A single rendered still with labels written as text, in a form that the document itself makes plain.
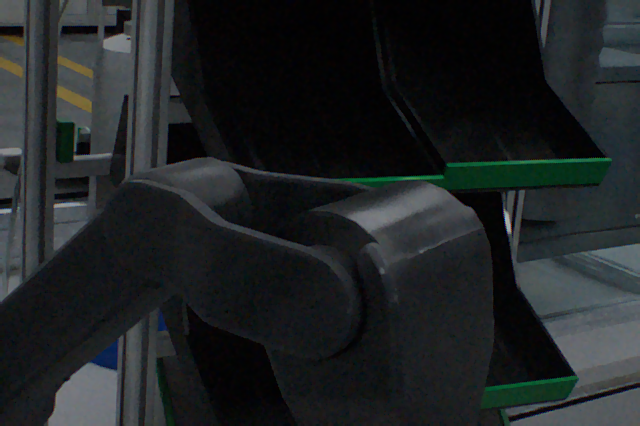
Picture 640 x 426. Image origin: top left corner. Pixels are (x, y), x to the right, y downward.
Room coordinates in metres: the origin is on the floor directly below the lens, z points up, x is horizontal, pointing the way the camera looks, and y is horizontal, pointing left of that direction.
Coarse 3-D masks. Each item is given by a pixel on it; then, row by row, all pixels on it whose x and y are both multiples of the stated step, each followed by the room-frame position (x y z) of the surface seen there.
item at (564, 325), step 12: (576, 312) 1.84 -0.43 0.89; (588, 312) 1.84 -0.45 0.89; (600, 312) 1.85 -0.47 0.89; (612, 312) 1.86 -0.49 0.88; (624, 312) 1.88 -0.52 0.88; (636, 312) 1.91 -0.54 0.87; (552, 324) 1.78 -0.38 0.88; (564, 324) 1.80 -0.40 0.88; (576, 324) 1.82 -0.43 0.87; (588, 324) 1.83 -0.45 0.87; (600, 324) 1.85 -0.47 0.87; (612, 324) 1.87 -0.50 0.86; (552, 336) 1.78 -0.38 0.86; (564, 336) 1.80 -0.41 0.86
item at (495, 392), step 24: (480, 192) 0.94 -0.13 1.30; (504, 192) 0.91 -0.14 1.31; (480, 216) 0.93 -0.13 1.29; (504, 216) 0.90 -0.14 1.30; (504, 240) 0.90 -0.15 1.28; (504, 264) 0.90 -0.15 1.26; (504, 288) 0.89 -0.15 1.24; (504, 312) 0.88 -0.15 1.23; (528, 312) 0.86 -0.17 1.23; (504, 336) 0.86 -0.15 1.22; (528, 336) 0.86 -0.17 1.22; (504, 360) 0.83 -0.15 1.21; (528, 360) 0.84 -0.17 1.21; (552, 360) 0.83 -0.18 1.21; (504, 384) 0.81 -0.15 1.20; (528, 384) 0.79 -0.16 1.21; (552, 384) 0.80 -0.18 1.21; (480, 408) 0.78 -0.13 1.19; (504, 408) 0.79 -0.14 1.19
